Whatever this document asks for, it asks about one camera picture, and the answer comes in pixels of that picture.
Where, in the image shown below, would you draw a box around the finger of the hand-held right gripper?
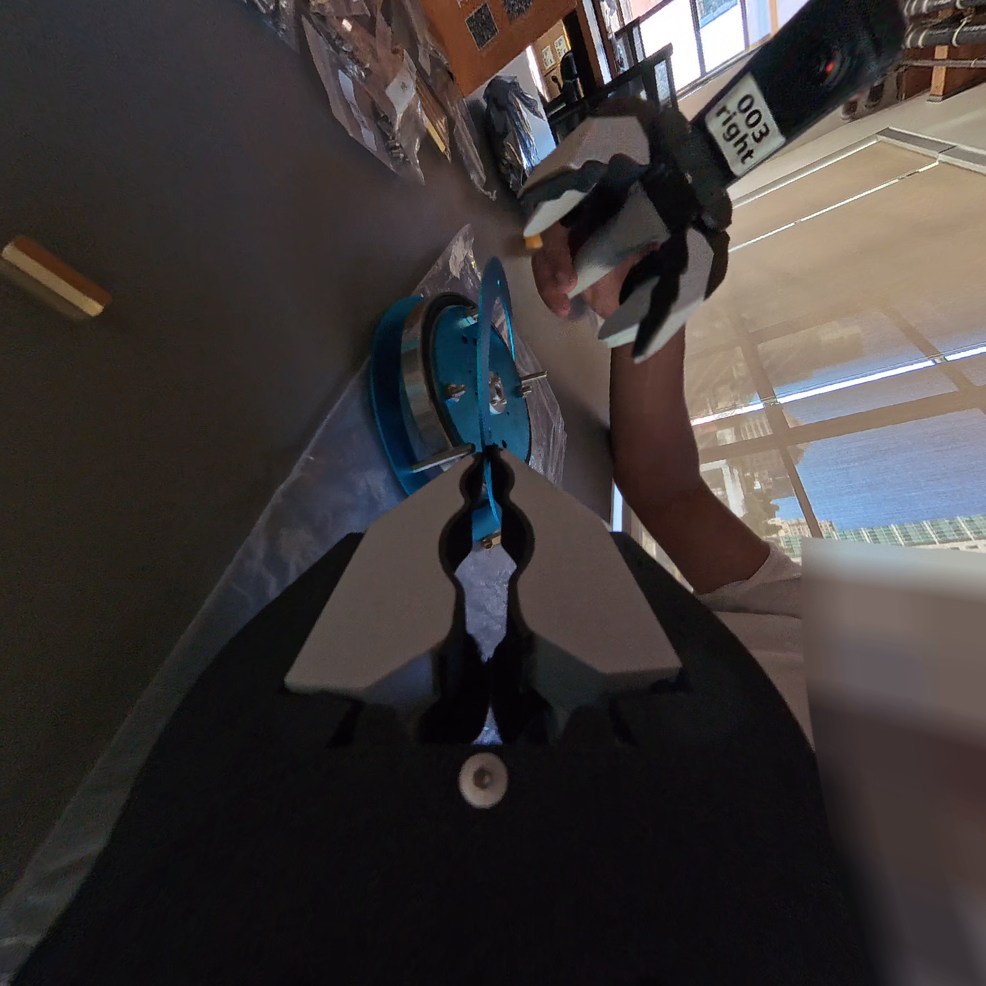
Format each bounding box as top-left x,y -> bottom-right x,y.
597,227 -> 719,363
568,183 -> 671,299

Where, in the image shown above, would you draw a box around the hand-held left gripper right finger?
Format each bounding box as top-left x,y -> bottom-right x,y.
491,447 -> 685,731

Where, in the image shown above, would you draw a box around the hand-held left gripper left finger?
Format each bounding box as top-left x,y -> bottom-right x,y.
285,453 -> 488,742

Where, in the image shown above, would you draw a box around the blue turntable bearing assembly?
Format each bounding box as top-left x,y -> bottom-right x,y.
401,295 -> 557,472

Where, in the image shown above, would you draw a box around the brass hex standoff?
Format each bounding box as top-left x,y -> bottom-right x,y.
0,235 -> 114,322

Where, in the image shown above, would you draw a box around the person's right forearm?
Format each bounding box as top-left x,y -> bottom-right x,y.
609,308 -> 779,594

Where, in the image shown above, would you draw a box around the grey desk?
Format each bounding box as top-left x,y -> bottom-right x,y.
0,0 -> 617,925

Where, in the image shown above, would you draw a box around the person's right hand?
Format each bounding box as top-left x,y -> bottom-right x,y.
530,231 -> 642,334

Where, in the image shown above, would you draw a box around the large glass window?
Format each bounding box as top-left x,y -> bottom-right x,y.
601,0 -> 779,101

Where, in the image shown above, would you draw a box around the clear plastic bag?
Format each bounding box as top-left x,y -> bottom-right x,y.
0,223 -> 571,956

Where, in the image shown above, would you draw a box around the grey ceiling pipes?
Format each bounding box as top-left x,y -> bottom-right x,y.
901,0 -> 986,49

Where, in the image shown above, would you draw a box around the bubble wrapped black part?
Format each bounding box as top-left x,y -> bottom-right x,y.
484,75 -> 553,194

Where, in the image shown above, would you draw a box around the black chair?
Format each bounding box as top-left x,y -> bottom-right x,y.
609,42 -> 679,109

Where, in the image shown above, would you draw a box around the beige roller blind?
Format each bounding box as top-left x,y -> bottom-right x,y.
678,100 -> 986,552

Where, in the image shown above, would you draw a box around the orange cardboard box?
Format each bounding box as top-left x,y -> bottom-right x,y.
420,0 -> 579,97

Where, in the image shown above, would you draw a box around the pile of small hardware bags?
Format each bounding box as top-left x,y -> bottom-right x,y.
239,0 -> 494,194

